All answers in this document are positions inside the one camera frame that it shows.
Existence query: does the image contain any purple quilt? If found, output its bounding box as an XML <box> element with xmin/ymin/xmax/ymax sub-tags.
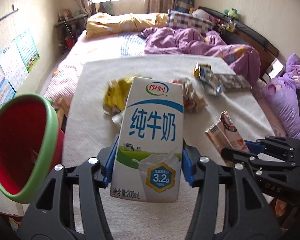
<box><xmin>139</xmin><ymin>27</ymin><xmax>262</xmax><ymax>85</ymax></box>

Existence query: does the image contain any yellow quilt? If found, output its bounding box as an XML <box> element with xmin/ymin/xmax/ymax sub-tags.
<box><xmin>86</xmin><ymin>12</ymin><xmax>172</xmax><ymax>39</ymax></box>

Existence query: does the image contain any white fleece table cover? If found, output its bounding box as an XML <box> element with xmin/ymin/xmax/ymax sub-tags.
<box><xmin>62</xmin><ymin>55</ymin><xmax>275</xmax><ymax>240</ymax></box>

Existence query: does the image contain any teal learning poster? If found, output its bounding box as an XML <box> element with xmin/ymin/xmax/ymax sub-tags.
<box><xmin>14</xmin><ymin>29</ymin><xmax>40</xmax><ymax>73</ymax></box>

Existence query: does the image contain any white blue milk carton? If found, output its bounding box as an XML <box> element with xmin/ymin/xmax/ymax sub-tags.
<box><xmin>110</xmin><ymin>76</ymin><xmax>184</xmax><ymax>203</ymax></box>

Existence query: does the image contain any dark wall rail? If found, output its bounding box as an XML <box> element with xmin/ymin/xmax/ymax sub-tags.
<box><xmin>0</xmin><ymin>4</ymin><xmax>19</xmax><ymax>27</ymax></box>

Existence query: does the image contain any brown white wrapper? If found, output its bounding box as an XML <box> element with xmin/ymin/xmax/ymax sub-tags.
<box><xmin>170</xmin><ymin>79</ymin><xmax>207</xmax><ymax>113</ymax></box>

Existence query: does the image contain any pink milk carton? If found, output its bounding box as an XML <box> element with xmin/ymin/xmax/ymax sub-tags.
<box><xmin>204</xmin><ymin>111</ymin><xmax>250</xmax><ymax>154</ymax></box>

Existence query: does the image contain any purple floral pillow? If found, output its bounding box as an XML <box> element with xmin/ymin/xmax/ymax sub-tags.
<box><xmin>261</xmin><ymin>53</ymin><xmax>300</xmax><ymax>140</ymax></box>

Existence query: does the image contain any silver blue snack wrapper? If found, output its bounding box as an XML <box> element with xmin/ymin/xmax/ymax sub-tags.
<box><xmin>199</xmin><ymin>69</ymin><xmax>224</xmax><ymax>96</ymax></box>

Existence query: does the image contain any checkered pillow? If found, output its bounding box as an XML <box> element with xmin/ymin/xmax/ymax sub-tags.
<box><xmin>166</xmin><ymin>10</ymin><xmax>215</xmax><ymax>34</ymax></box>

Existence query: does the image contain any yellow trinket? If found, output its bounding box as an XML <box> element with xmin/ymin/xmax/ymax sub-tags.
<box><xmin>225</xmin><ymin>20</ymin><xmax>237</xmax><ymax>32</ymax></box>

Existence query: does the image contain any yellow snack wrapper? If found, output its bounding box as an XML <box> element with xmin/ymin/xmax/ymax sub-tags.
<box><xmin>102</xmin><ymin>76</ymin><xmax>134</xmax><ymax>115</ymax></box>

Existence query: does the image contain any striped blue storage bag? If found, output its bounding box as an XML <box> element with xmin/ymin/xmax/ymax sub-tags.
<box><xmin>176</xmin><ymin>0</ymin><xmax>195</xmax><ymax>13</ymax></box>

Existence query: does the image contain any pink white pillow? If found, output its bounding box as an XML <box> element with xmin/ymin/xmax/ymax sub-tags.
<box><xmin>192</xmin><ymin>8</ymin><xmax>219</xmax><ymax>23</ymax></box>

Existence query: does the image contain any blue patchwork mat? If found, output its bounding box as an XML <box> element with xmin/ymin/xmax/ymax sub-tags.
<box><xmin>119</xmin><ymin>32</ymin><xmax>147</xmax><ymax>58</ymax></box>

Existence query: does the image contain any green bin with red inside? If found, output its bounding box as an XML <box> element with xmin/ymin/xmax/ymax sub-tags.
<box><xmin>0</xmin><ymin>94</ymin><xmax>65</xmax><ymax>204</ymax></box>

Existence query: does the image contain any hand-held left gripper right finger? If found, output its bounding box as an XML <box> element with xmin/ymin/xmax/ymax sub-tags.
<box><xmin>181</xmin><ymin>140</ymin><xmax>282</xmax><ymax>240</ymax></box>

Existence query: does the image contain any dark side desk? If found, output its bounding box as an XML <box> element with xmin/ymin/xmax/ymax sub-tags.
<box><xmin>54</xmin><ymin>14</ymin><xmax>88</xmax><ymax>54</ymax></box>

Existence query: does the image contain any pink carrot print bed sheet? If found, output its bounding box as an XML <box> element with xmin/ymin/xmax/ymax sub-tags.
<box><xmin>44</xmin><ymin>29</ymin><xmax>145</xmax><ymax>103</ymax></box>

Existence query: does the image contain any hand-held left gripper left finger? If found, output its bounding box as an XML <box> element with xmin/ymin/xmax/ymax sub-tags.
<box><xmin>17</xmin><ymin>135</ymin><xmax>120</xmax><ymax>240</ymax></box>

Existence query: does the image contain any green plush toy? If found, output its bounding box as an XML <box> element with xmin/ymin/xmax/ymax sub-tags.
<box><xmin>224</xmin><ymin>8</ymin><xmax>240</xmax><ymax>19</ymax></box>

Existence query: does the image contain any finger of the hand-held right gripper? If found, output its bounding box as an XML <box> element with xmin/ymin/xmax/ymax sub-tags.
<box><xmin>245</xmin><ymin>135</ymin><xmax>300</xmax><ymax>160</ymax></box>
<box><xmin>220</xmin><ymin>147</ymin><xmax>300</xmax><ymax>180</ymax></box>

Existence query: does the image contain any white learning poster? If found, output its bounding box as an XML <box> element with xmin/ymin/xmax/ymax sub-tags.
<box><xmin>0</xmin><ymin>40</ymin><xmax>29</xmax><ymax>93</ymax></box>

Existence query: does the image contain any dark headboard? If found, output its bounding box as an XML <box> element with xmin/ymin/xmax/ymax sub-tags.
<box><xmin>199</xmin><ymin>5</ymin><xmax>280</xmax><ymax>78</ymax></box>

